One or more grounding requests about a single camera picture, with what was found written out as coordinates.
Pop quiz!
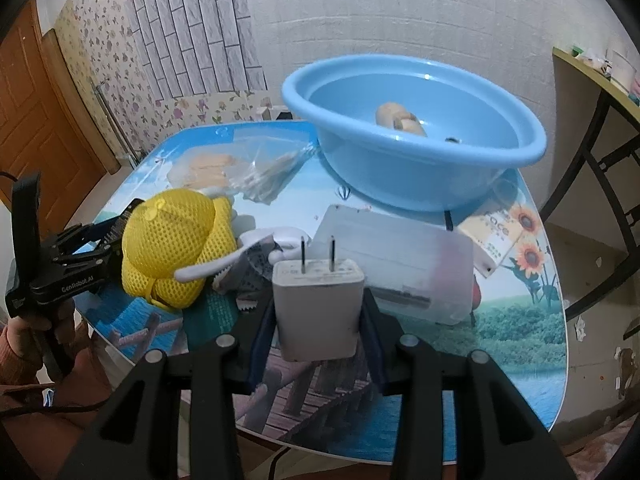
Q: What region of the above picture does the translucent plastic box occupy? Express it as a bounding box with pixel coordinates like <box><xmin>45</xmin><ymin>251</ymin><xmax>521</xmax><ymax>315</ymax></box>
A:
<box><xmin>312</xmin><ymin>204</ymin><xmax>475</xmax><ymax>325</ymax></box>

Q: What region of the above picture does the white charger plug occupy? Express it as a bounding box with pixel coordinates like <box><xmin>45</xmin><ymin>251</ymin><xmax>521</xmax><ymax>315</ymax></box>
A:
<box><xmin>271</xmin><ymin>236</ymin><xmax>367</xmax><ymax>361</ymax></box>

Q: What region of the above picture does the wooden door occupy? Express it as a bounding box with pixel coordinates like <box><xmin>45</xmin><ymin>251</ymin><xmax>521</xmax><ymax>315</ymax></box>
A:
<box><xmin>0</xmin><ymin>0</ymin><xmax>122</xmax><ymax>222</ymax></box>

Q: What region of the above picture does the white crumpled bag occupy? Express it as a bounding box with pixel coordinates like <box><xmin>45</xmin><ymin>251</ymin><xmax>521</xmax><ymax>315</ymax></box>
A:
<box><xmin>582</xmin><ymin>49</ymin><xmax>614</xmax><ymax>74</ymax></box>

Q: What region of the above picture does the person's brown clothing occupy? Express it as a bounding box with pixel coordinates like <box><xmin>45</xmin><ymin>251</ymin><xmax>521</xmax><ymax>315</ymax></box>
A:
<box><xmin>0</xmin><ymin>385</ymin><xmax>117</xmax><ymax>480</ymax></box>

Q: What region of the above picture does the grey fabric swatch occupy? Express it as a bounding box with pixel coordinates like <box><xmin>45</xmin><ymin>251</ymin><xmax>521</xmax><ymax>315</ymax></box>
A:
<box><xmin>212</xmin><ymin>240</ymin><xmax>281</xmax><ymax>312</ymax></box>

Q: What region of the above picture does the clear toothpick box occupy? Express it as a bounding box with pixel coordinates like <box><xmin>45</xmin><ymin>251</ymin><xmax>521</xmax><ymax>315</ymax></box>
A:
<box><xmin>167</xmin><ymin>152</ymin><xmax>245</xmax><ymax>191</ymax></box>

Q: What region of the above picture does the person's left hand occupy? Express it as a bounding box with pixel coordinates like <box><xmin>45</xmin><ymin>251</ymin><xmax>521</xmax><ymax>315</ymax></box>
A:
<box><xmin>7</xmin><ymin>316</ymin><xmax>77</xmax><ymax>379</ymax></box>

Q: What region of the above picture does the yellow mesh sponge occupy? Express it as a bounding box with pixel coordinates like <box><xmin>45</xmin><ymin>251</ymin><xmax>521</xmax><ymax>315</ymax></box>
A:
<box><xmin>121</xmin><ymin>189</ymin><xmax>237</xmax><ymax>311</ymax></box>

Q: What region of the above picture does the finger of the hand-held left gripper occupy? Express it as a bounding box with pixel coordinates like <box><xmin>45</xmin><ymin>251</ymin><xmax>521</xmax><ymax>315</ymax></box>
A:
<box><xmin>65</xmin><ymin>247</ymin><xmax>125</xmax><ymax>272</ymax></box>
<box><xmin>81</xmin><ymin>199</ymin><xmax>147</xmax><ymax>248</ymax></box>

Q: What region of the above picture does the blue plastic basin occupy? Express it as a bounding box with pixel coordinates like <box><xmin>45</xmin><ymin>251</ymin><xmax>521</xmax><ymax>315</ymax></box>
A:
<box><xmin>281</xmin><ymin>54</ymin><xmax>547</xmax><ymax>212</ymax></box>

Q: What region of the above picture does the clear bag of snacks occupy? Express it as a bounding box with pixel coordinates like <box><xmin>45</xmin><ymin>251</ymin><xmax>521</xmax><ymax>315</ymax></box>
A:
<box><xmin>220</xmin><ymin>127</ymin><xmax>321</xmax><ymax>206</ymax></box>

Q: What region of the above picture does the white paper cup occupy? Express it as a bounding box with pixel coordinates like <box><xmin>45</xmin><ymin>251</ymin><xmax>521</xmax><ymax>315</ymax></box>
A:
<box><xmin>607</xmin><ymin>50</ymin><xmax>636</xmax><ymax>94</ymax></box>

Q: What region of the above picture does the yellow top side table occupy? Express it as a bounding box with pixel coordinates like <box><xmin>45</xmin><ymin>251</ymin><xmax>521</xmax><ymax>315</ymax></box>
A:
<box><xmin>540</xmin><ymin>45</ymin><xmax>640</xmax><ymax>257</ymax></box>

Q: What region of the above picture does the tan lumpy object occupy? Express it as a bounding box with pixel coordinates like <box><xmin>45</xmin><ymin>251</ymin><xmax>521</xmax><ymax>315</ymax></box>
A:
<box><xmin>376</xmin><ymin>102</ymin><xmax>429</xmax><ymax>137</ymax></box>

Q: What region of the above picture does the person's left forearm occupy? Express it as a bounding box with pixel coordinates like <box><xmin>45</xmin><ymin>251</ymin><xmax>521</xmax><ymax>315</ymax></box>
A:
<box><xmin>0</xmin><ymin>332</ymin><xmax>31</xmax><ymax>392</ymax></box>

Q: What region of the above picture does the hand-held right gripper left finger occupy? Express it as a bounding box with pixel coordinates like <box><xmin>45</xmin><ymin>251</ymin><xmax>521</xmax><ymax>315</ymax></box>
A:
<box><xmin>67</xmin><ymin>304</ymin><xmax>279</xmax><ymax>480</ymax></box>

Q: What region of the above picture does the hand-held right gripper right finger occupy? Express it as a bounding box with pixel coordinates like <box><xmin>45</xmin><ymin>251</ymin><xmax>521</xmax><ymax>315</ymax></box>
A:
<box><xmin>361</xmin><ymin>287</ymin><xmax>576</xmax><ymax>480</ymax></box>

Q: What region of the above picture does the metal handled cleaning tool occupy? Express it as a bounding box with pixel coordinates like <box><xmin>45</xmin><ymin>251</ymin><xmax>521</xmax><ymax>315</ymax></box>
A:
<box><xmin>93</xmin><ymin>81</ymin><xmax>139</xmax><ymax>167</ymax></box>

